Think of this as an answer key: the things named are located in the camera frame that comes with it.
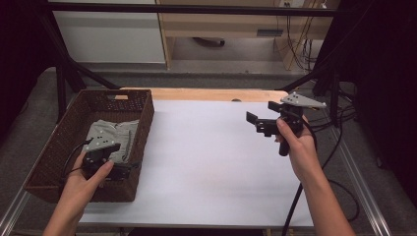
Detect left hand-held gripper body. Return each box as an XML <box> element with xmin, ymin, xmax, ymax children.
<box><xmin>82</xmin><ymin>137</ymin><xmax>134</xmax><ymax>181</ymax></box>

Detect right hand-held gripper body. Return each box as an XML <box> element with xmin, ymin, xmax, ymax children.
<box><xmin>255</xmin><ymin>91</ymin><xmax>328</xmax><ymax>157</ymax></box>

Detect grey pants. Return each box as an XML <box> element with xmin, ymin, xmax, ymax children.
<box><xmin>82</xmin><ymin>118</ymin><xmax>141</xmax><ymax>165</ymax></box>

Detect brown woven basket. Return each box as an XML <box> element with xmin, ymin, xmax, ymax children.
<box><xmin>23</xmin><ymin>88</ymin><xmax>155</xmax><ymax>205</ymax></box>

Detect person's right hand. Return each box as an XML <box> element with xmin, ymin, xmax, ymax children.
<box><xmin>274</xmin><ymin>116</ymin><xmax>327</xmax><ymax>187</ymax></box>

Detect person's left hand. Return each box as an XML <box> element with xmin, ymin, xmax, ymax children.
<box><xmin>60</xmin><ymin>151</ymin><xmax>116</xmax><ymax>206</ymax></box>

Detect black metal stand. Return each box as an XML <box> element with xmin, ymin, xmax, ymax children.
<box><xmin>279</xmin><ymin>63</ymin><xmax>342</xmax><ymax>127</ymax></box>
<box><xmin>40</xmin><ymin>13</ymin><xmax>121</xmax><ymax>124</ymax></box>

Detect black curtain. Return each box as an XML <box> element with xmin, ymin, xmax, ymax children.
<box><xmin>314</xmin><ymin>0</ymin><xmax>417</xmax><ymax>201</ymax></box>
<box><xmin>0</xmin><ymin>0</ymin><xmax>55</xmax><ymax>142</ymax></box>

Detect wooden desk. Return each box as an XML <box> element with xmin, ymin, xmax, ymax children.
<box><xmin>156</xmin><ymin>0</ymin><xmax>341</xmax><ymax>72</ymax></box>

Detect white cabinet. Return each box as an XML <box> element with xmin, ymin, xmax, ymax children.
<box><xmin>52</xmin><ymin>0</ymin><xmax>167</xmax><ymax>65</ymax></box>

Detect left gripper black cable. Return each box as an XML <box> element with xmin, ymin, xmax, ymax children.
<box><xmin>61</xmin><ymin>139</ymin><xmax>93</xmax><ymax>185</ymax></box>

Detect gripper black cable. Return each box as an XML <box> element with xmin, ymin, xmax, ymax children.
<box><xmin>280</xmin><ymin>119</ymin><xmax>361</xmax><ymax>236</ymax></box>
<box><xmin>61</xmin><ymin>139</ymin><xmax>93</xmax><ymax>185</ymax></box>

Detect bundle of hanging cables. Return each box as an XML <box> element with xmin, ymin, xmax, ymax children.
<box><xmin>284</xmin><ymin>0</ymin><xmax>328</xmax><ymax>72</ymax></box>

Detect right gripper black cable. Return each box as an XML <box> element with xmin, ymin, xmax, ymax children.
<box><xmin>280</xmin><ymin>119</ymin><xmax>361</xmax><ymax>236</ymax></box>

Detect aluminium table rail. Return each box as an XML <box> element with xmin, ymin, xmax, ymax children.
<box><xmin>0</xmin><ymin>188</ymin><xmax>32</xmax><ymax>236</ymax></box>
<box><xmin>328</xmin><ymin>124</ymin><xmax>392</xmax><ymax>236</ymax></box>

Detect black metal frame bar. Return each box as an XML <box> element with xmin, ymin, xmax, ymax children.
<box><xmin>48</xmin><ymin>1</ymin><xmax>340</xmax><ymax>18</ymax></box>

